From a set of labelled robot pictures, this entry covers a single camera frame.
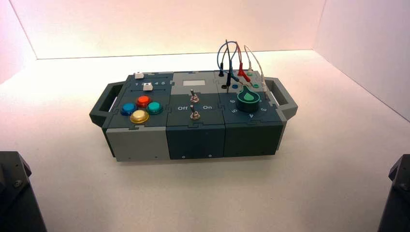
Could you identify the grey modular control box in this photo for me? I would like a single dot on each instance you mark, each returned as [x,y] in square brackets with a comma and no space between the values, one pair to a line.
[195,134]

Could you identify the small white display screen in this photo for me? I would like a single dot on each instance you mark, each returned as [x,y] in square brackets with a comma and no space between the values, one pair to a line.
[193,83]

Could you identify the green rotary dial knob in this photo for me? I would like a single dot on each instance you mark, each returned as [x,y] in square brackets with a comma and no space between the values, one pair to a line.
[248,100]

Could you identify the teal round push button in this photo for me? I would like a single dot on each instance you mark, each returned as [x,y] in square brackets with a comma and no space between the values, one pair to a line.
[154,107]

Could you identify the red round push button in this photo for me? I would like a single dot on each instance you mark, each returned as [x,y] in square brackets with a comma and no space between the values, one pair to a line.
[143,101]

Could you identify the white slider knob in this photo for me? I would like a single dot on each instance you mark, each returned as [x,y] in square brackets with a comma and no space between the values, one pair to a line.
[147,86]
[139,75]

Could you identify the yellow round push button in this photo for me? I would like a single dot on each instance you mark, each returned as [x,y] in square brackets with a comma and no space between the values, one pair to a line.
[139,116]

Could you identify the blue round push button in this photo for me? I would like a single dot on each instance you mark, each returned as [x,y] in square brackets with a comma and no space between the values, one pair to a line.
[128,108]

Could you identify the metal toggle switch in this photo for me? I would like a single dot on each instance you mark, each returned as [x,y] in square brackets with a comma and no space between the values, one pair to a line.
[194,113]
[193,95]

